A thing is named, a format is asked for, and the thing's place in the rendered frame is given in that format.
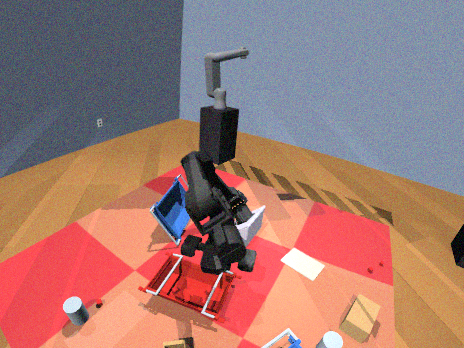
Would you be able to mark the red plastic tray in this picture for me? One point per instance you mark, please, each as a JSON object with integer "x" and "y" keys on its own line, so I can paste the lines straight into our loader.
{"x": 191, "y": 283}

